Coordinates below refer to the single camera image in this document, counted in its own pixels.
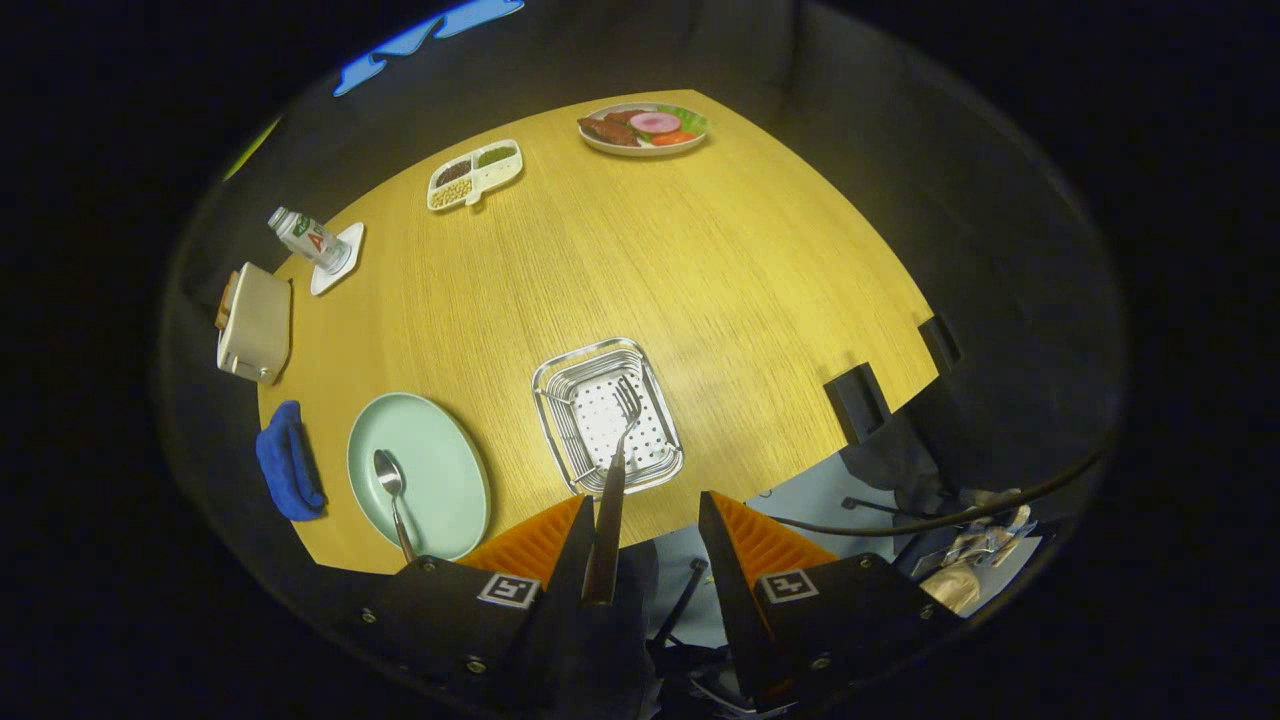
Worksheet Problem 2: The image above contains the metal wire basket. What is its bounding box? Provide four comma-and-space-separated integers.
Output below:
531, 337, 685, 498

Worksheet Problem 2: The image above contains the pale green plate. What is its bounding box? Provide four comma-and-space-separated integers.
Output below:
346, 391, 492, 562

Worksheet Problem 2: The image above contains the brown paper bag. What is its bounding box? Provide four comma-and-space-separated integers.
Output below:
920, 560, 1003, 614

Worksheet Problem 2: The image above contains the cream toaster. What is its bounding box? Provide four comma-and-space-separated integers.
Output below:
216, 262, 293, 386

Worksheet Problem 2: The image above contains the wooden handled metal fork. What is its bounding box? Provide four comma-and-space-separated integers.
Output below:
582, 376, 644, 607

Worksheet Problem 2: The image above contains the thick black cable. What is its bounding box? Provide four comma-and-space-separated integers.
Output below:
768, 440, 1113, 538

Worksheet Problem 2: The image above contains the brown meat slice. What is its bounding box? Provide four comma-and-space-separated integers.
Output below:
578, 110, 643, 148

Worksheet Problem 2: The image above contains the white square coaster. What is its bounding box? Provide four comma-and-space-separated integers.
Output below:
310, 222, 366, 297

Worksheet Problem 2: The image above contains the metal spoon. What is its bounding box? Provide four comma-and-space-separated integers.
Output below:
372, 449, 418, 564

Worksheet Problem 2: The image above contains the white divided dish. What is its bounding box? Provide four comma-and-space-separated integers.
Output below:
427, 139, 524, 213

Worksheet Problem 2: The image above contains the blue cloth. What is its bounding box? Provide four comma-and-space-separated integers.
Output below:
255, 401, 328, 523

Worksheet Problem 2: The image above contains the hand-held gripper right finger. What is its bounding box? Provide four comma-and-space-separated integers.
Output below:
697, 490, 966, 707

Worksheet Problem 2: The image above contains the white food plate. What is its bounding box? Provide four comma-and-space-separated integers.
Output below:
578, 102, 711, 158

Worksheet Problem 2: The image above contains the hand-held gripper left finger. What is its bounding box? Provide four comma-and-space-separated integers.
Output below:
335, 493, 653, 717

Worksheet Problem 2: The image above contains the black table clamp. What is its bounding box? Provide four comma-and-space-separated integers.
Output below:
918, 315, 963, 369
823, 362, 891, 446

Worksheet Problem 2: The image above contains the small white labelled bottle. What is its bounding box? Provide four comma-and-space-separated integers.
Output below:
267, 206, 353, 275

